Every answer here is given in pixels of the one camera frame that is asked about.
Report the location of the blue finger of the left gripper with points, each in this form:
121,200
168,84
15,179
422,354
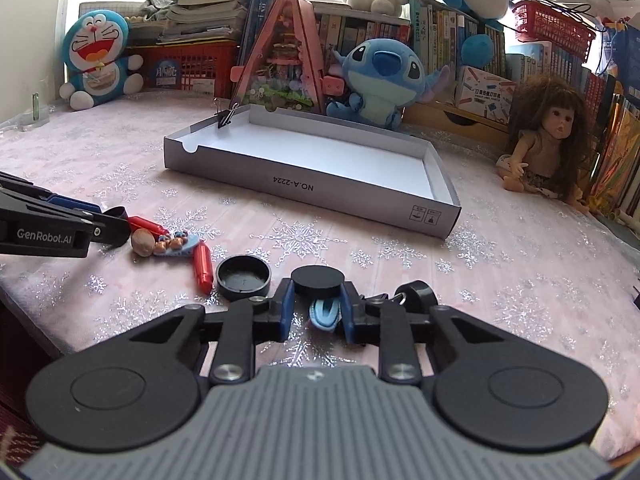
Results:
73,203

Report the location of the wooden drawer shelf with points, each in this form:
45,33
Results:
439,116

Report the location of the brown haired baby doll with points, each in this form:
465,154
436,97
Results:
547,141

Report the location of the blue bear hair clip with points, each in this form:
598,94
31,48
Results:
181,244

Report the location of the red plastic crate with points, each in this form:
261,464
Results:
203,66

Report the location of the blue Stitch plush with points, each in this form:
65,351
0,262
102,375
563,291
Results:
384,77

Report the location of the brown walnut shaped toy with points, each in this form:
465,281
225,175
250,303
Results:
143,243

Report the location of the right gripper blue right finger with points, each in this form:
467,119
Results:
350,301

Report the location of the row of upright books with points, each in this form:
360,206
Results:
443,36

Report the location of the white pencil printed box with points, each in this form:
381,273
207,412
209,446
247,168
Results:
484,94

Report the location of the stack of books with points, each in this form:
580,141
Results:
174,21

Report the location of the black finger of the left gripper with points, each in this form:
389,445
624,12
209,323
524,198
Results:
111,227

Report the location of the black small round cap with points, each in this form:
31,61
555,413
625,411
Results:
416,297

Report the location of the pink snowflake tablecloth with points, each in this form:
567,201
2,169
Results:
531,266

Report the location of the Doraemon plush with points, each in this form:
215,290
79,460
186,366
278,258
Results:
97,69

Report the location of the grey cardboard box lid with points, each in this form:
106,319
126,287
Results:
368,172

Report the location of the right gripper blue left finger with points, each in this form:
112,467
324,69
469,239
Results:
284,298

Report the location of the black round lid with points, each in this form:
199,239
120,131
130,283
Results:
241,277

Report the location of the black binder clip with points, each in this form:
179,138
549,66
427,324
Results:
223,114

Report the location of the red crayon piece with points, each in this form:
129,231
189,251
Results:
139,223
203,268

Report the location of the pink triangular toy house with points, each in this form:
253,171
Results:
286,66

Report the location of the red wire basket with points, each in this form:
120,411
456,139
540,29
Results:
536,21

